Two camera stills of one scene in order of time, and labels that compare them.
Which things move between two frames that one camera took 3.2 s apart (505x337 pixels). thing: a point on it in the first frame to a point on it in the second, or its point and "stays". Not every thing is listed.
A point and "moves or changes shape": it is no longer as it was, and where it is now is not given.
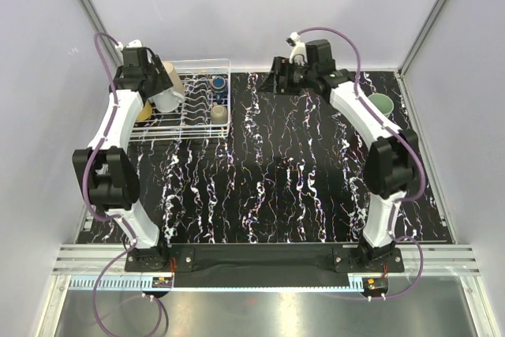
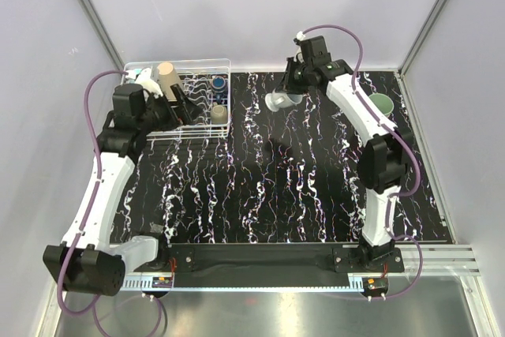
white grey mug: [167, 100] moves or changes shape
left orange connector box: [162, 282] stays
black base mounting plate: [264, 258] stays
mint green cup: [383, 102] stays
